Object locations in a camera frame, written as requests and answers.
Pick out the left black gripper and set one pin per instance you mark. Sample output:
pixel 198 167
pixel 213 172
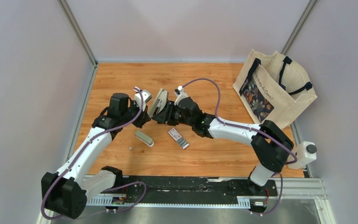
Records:
pixel 143 118

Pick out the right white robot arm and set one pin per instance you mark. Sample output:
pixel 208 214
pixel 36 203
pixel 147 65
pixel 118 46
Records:
pixel 270 144

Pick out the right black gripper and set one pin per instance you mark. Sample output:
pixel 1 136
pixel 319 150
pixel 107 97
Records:
pixel 165 116

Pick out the red white staple box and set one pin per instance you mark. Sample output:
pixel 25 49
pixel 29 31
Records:
pixel 178 138

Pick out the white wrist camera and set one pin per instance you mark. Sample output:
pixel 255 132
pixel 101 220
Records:
pixel 180 94
pixel 142 97

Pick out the aluminium frame rail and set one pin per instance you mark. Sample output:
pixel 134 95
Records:
pixel 289 188

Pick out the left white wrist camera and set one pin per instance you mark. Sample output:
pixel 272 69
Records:
pixel 142 97

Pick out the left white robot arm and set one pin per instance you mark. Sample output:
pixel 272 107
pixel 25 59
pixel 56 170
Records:
pixel 83 157

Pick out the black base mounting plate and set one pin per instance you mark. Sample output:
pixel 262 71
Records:
pixel 195 191

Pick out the cream floral tote bag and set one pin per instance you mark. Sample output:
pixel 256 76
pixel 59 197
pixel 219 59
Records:
pixel 274 87

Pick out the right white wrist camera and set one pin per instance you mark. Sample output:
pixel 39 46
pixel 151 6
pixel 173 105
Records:
pixel 180 94

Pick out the grey-green stapler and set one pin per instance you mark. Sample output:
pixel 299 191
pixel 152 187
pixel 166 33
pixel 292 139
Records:
pixel 146 139

